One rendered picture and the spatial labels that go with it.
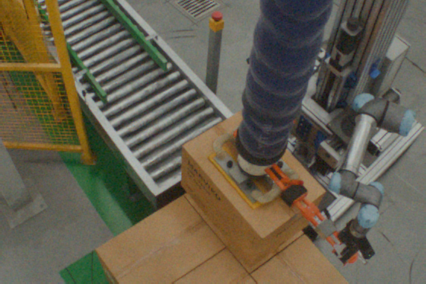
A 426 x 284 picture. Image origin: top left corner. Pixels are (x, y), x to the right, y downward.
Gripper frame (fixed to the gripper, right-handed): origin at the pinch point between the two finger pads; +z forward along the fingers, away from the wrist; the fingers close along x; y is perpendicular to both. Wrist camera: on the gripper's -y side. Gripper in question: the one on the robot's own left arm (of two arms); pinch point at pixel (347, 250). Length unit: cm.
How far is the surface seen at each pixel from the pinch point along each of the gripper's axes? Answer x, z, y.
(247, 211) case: 17.3, 13.0, 44.6
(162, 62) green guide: -22, 59, 171
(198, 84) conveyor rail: -31, 63, 145
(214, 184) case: 21, 14, 65
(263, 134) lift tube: 8, -30, 54
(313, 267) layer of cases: -10, 66, 11
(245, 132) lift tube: 10, -24, 62
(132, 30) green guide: -22, 60, 208
